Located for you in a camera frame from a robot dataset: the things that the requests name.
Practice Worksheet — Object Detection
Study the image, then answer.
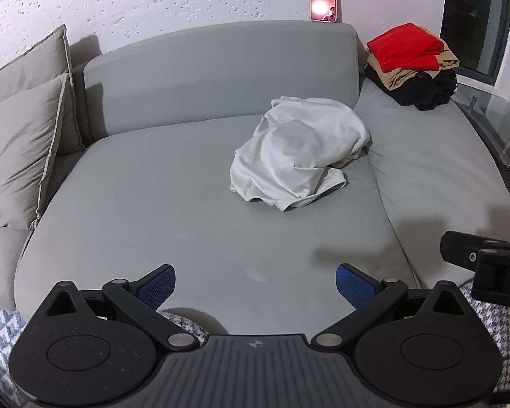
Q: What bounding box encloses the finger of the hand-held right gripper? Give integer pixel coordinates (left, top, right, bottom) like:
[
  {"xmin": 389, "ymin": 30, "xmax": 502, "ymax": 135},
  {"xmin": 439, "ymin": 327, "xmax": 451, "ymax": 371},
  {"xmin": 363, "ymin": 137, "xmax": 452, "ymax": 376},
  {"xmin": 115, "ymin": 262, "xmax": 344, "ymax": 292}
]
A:
[{"xmin": 440, "ymin": 230, "xmax": 510, "ymax": 272}]

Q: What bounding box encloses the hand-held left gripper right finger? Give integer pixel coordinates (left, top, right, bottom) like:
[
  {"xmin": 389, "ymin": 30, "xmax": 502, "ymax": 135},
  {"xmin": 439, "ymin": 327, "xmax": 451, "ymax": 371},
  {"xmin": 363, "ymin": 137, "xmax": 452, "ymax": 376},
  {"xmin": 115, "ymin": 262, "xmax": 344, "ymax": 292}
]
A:
[{"xmin": 310, "ymin": 263, "xmax": 469, "ymax": 352}]

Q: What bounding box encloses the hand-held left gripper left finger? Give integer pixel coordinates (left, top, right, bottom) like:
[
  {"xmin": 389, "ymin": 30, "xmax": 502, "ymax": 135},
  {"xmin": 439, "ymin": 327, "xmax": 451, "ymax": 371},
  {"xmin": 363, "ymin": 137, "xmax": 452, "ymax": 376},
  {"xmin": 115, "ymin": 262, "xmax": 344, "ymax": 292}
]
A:
[{"xmin": 46, "ymin": 263, "xmax": 200, "ymax": 352}]

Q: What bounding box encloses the white garment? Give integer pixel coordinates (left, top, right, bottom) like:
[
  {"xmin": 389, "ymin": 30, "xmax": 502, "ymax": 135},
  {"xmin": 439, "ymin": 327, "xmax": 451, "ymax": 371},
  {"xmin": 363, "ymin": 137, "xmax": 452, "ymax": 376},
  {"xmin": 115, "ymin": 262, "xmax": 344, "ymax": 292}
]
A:
[{"xmin": 229, "ymin": 96, "xmax": 371, "ymax": 212}]

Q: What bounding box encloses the grey sofa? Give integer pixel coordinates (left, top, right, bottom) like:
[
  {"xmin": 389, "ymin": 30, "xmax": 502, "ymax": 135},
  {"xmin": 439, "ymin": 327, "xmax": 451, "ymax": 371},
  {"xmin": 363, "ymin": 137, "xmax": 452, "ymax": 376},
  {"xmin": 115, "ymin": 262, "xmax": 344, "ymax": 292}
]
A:
[{"xmin": 0, "ymin": 21, "xmax": 510, "ymax": 337}]

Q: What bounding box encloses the glass table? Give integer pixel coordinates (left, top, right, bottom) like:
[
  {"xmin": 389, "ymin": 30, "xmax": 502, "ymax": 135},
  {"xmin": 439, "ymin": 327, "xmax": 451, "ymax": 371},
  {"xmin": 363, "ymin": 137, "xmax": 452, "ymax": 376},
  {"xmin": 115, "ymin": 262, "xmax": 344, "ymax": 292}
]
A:
[{"xmin": 450, "ymin": 83, "xmax": 510, "ymax": 190}]

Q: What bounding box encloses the black folded garment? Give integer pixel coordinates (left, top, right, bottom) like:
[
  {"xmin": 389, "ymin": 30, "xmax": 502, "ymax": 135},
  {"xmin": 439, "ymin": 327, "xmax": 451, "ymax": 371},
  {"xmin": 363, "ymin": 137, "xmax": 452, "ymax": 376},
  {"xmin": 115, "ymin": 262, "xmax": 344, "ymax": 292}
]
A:
[{"xmin": 368, "ymin": 66, "xmax": 458, "ymax": 112}]

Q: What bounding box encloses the blue white patterned blanket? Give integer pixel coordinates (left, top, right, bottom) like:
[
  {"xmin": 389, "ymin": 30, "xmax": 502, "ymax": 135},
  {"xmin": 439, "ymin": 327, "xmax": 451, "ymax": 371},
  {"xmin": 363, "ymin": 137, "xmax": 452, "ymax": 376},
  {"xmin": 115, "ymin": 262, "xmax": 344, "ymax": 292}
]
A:
[{"xmin": 0, "ymin": 280, "xmax": 510, "ymax": 408}]

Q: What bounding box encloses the tan folded garment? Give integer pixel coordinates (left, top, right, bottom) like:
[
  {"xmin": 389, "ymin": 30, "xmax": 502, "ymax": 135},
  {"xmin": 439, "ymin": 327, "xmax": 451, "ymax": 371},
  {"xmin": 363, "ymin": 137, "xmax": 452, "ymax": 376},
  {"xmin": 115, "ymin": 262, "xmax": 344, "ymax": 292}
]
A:
[{"xmin": 365, "ymin": 47, "xmax": 460, "ymax": 91}]

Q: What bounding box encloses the small grey pillow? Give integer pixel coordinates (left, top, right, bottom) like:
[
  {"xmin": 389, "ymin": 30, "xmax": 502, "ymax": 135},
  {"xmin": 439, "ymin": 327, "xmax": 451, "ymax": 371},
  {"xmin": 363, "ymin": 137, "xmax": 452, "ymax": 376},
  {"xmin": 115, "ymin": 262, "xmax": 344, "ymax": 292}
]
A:
[{"xmin": 0, "ymin": 72, "xmax": 71, "ymax": 231}]

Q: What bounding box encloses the red folded garment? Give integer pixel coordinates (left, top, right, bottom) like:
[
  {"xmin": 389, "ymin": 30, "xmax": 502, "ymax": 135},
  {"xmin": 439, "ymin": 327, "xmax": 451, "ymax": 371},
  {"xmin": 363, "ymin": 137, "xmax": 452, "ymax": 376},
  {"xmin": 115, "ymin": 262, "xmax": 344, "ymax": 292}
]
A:
[{"xmin": 367, "ymin": 22, "xmax": 445, "ymax": 73}]

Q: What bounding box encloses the dark window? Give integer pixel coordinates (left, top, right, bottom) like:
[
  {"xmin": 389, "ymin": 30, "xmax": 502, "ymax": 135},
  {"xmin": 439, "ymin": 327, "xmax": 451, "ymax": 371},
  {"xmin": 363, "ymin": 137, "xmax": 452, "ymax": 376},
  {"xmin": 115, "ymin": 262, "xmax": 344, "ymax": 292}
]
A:
[{"xmin": 440, "ymin": 0, "xmax": 510, "ymax": 90}]

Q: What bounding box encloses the large grey pillow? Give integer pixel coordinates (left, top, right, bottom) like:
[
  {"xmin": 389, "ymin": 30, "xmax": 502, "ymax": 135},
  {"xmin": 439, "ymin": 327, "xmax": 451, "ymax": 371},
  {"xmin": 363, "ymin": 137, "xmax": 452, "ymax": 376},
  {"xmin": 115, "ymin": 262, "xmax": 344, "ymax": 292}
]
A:
[{"xmin": 0, "ymin": 24, "xmax": 86, "ymax": 158}]

